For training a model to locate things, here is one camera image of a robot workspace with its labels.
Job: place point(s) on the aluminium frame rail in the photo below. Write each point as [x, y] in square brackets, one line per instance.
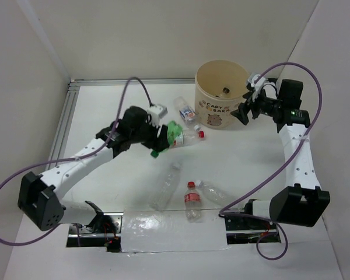
[92, 104]

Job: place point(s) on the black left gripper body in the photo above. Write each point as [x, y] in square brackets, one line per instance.
[148, 132]

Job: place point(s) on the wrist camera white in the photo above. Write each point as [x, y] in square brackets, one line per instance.
[255, 82]
[156, 112]

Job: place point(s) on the white tape sheet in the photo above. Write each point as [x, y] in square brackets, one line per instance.
[171, 231]

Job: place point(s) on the clear bottle white cap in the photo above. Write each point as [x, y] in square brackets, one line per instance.
[214, 194]

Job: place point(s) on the red label cola bottle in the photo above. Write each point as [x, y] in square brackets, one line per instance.
[192, 201]

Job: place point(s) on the long clear bottle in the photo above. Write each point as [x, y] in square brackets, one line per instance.
[165, 187]

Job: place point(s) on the blue orange label bottle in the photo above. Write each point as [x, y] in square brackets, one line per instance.
[187, 114]

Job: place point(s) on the beige capybara bin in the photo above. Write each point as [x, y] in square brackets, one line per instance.
[219, 89]

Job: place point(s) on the red white label bottle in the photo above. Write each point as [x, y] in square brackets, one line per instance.
[188, 138]

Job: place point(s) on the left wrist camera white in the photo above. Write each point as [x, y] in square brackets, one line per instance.
[156, 112]

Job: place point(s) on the small black label bottle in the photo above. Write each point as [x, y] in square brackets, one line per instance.
[224, 93]

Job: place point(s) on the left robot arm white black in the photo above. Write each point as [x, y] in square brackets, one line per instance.
[41, 196]

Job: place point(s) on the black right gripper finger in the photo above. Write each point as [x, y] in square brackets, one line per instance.
[249, 96]
[241, 113]

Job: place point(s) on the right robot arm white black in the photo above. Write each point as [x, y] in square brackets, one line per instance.
[302, 201]

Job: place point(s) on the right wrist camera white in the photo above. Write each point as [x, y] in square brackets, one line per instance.
[255, 82]

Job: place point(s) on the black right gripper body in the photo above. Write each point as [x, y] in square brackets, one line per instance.
[265, 105]

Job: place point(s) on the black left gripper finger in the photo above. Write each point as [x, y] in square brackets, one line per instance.
[162, 138]
[157, 145]

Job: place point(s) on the green plastic bottle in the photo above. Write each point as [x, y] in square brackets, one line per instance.
[175, 130]

